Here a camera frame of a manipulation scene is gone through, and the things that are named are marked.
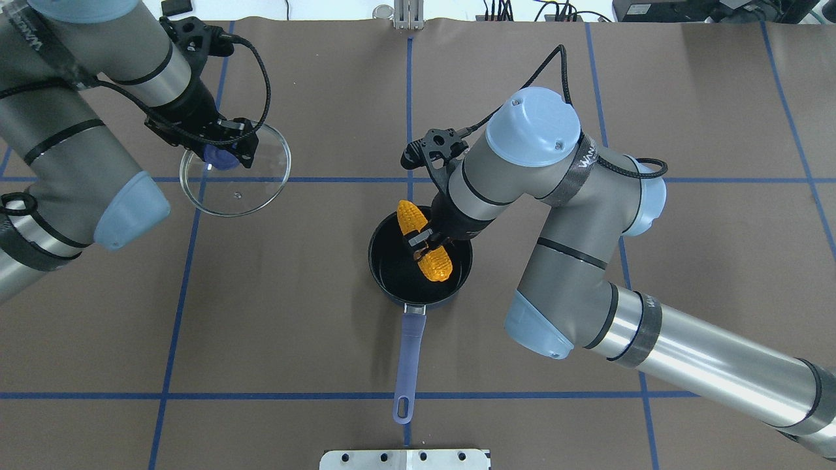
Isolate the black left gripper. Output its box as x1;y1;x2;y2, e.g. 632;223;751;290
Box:
144;82;259;169

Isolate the glass lid blue knob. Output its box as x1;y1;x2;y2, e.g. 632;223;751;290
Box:
179;124;292;218

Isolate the brown paper table mat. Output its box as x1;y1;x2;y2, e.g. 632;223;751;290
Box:
2;18;834;469

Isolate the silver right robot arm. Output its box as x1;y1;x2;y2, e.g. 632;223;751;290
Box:
401;86;834;461

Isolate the yellow toy corn cob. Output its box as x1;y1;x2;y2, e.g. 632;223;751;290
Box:
395;200;453;282

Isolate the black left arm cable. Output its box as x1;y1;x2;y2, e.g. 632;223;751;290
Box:
98;34;272;148

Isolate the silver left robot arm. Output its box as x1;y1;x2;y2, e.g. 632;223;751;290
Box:
1;1;264;301

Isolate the small black puck device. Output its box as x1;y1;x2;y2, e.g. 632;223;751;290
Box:
159;0;193;17

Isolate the black laptop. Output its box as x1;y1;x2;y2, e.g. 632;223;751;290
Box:
612;1;819;24

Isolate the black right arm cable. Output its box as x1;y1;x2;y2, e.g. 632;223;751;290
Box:
457;44;669;179

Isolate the aluminium frame post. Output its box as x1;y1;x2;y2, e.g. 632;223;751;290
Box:
393;0;425;30

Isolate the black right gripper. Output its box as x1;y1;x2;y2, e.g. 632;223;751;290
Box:
408;191;493;257

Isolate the white pillar with base plate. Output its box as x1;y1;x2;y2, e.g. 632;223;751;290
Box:
319;448;492;469

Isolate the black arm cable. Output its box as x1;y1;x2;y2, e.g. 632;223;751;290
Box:
457;44;669;179
98;34;272;148

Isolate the dark blue saucepan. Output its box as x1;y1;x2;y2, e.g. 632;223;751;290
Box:
368;212;473;424

